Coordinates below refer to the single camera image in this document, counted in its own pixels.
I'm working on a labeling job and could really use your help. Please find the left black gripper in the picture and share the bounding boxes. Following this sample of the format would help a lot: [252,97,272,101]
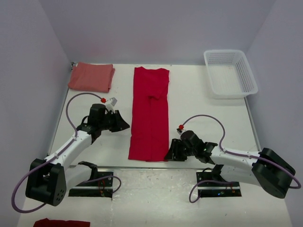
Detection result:
[98,110,129,132]

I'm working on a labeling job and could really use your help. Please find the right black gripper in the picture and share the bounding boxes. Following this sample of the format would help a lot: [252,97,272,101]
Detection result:
[164,139,197,162]

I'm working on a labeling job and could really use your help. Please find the bright red t shirt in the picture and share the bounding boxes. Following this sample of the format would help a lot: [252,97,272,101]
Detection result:
[128,67,169,162]

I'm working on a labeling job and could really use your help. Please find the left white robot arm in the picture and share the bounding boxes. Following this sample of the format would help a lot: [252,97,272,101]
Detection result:
[26,104,130,206]

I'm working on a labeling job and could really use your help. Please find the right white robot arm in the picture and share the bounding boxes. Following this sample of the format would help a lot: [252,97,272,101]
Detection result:
[164,131,295,199]

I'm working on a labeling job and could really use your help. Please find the folded pink t shirt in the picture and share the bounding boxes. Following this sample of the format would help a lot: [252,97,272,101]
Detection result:
[68,62,115,93]

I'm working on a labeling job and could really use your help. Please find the white plastic basket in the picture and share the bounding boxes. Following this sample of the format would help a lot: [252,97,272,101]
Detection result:
[204,49,258,99]

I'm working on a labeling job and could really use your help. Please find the dark red cloth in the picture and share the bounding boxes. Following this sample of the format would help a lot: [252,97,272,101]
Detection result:
[33,218,90,227]

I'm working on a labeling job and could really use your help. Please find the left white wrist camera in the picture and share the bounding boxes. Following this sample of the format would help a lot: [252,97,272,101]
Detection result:
[100,97,117,113]

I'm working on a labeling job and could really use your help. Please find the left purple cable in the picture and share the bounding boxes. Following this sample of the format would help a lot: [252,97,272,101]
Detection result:
[11,92,122,213]

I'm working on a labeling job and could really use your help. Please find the purple cable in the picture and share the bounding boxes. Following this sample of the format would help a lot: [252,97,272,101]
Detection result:
[188,114,299,203]
[11,92,122,213]

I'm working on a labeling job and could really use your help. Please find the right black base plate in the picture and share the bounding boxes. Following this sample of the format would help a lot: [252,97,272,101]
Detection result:
[196,168,242,198]

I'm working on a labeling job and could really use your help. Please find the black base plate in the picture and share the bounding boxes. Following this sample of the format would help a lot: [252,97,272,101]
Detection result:
[68,171,113,198]
[196,168,242,198]

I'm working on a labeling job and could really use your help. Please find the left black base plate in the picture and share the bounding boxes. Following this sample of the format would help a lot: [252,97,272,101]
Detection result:
[68,171,113,198]

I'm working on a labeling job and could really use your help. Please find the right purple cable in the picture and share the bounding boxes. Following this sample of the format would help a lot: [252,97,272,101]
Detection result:
[188,114,299,203]

